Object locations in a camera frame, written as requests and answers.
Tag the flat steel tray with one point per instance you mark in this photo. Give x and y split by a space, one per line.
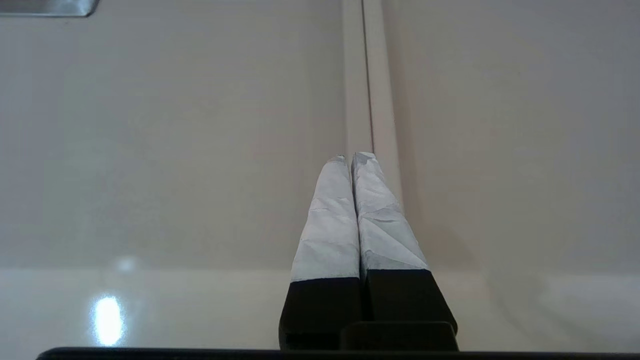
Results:
45 7

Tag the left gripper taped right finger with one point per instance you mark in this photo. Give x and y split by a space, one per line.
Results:
387 240

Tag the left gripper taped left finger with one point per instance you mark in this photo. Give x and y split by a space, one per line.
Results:
327 235

